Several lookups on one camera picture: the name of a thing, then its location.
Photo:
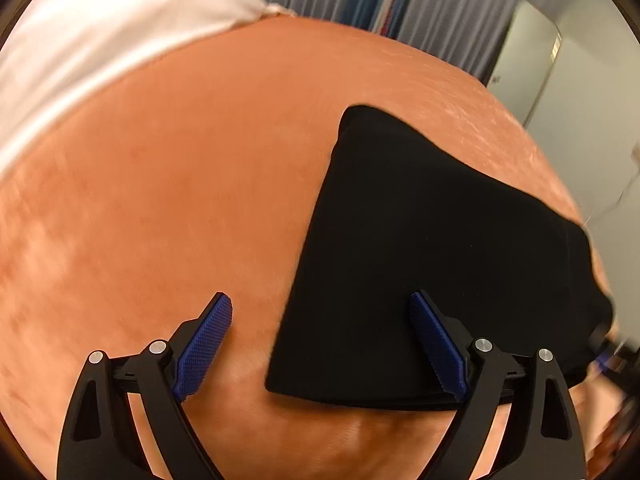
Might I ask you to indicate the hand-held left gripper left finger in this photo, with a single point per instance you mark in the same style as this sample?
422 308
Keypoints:
202 350

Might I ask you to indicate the white duvet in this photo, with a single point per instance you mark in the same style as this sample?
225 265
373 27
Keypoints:
100 35

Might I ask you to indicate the orange plush blanket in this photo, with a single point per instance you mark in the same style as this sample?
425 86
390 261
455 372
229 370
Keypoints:
150 210

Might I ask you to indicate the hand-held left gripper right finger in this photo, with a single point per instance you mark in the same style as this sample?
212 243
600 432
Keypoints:
437 347

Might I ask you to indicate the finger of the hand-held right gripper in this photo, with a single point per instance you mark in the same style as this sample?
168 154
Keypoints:
607 352

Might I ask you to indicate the black pants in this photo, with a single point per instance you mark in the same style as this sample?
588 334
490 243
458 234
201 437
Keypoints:
425 220

